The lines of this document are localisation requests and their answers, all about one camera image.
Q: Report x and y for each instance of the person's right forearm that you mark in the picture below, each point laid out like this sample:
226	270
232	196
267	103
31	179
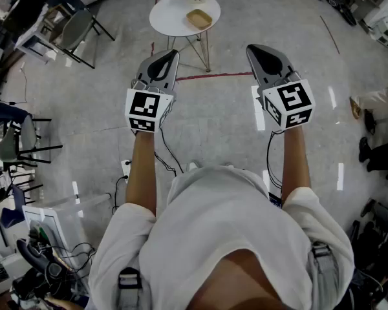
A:
297	160

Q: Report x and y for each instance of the round white table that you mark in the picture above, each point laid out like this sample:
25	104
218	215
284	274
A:
171	15

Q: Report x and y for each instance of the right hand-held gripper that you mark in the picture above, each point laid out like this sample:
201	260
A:
291	103

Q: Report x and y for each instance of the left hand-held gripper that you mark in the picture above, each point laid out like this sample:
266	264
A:
145	107

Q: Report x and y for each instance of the person's white shirt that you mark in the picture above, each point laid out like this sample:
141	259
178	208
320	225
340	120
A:
220	218

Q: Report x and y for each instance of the grey chair with black legs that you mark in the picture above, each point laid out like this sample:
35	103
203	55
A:
76	27

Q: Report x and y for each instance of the green-grey chair with black legs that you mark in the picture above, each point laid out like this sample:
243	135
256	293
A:
9	140

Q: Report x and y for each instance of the white cubby shelf unit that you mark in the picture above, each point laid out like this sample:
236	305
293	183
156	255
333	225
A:
383	31

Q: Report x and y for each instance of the person's left forearm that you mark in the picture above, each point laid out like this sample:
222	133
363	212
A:
142	170

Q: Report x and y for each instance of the white power strip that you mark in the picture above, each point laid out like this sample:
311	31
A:
126	170

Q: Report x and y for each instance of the person's white shoe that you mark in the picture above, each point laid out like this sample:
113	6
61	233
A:
192	166

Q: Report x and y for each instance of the cardboard box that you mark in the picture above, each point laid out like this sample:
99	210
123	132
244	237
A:
199	19

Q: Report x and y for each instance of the white desk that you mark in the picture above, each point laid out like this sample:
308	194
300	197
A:
29	39

